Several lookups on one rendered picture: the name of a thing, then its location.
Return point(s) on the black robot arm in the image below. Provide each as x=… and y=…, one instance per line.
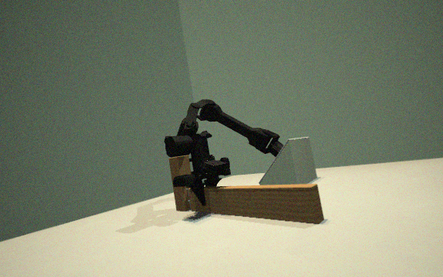
x=187, y=141

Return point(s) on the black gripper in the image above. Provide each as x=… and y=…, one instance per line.
x=194, y=180

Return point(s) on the brown wooden post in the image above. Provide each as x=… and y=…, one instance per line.
x=180, y=166

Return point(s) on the brown wooden plank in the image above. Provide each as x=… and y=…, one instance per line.
x=292, y=203

